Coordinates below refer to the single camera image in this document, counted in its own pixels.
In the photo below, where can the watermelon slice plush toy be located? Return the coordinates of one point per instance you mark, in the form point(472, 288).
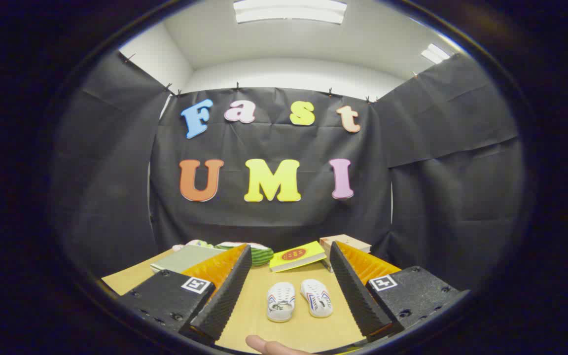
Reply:
point(263, 256)

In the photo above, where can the black backdrop cloth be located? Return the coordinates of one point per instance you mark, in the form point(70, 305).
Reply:
point(274, 217)

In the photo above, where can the small ceiling light panel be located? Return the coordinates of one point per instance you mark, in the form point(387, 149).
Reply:
point(434, 53)

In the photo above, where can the large ceiling light panel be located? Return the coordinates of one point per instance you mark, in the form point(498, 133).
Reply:
point(289, 11)

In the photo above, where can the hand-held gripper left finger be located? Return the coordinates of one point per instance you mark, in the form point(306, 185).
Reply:
point(225, 296)

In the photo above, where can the pink plush toy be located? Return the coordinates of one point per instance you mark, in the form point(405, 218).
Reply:
point(195, 243)

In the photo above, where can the cream fabric storage box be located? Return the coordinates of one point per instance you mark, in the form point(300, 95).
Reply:
point(185, 259)

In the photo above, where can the beige book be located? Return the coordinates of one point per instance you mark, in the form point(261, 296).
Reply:
point(348, 242)

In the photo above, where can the white canvas shoe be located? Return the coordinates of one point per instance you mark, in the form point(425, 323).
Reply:
point(316, 298)
point(280, 301)

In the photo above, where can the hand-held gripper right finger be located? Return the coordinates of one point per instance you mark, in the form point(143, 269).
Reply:
point(355, 296)

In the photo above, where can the yellow book with red circle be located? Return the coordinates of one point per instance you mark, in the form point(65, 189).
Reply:
point(296, 256)

